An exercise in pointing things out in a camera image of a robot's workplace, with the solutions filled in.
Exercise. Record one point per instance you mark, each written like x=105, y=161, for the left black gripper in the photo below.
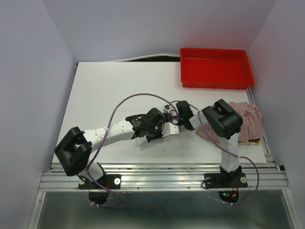
x=160, y=135

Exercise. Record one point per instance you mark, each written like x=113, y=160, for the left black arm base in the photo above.
x=103, y=187

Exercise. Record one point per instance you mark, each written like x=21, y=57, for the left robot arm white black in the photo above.
x=74, y=150

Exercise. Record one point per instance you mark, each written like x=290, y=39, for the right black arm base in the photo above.
x=228, y=182

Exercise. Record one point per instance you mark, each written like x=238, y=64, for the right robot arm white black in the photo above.
x=221, y=123

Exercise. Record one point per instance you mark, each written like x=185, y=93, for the red plastic tray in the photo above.
x=215, y=69

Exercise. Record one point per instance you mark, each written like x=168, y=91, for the yellow green skirt underneath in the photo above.
x=250, y=142

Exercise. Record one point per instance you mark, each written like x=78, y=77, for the pink pleated skirt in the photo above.
x=252, y=128

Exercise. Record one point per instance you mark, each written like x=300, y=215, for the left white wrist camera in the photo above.
x=169, y=129

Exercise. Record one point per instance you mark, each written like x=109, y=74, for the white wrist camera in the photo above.
x=169, y=129
x=167, y=109

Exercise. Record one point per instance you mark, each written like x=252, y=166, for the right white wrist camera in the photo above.
x=167, y=109

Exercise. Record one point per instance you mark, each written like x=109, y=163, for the aluminium rail frame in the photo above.
x=168, y=196

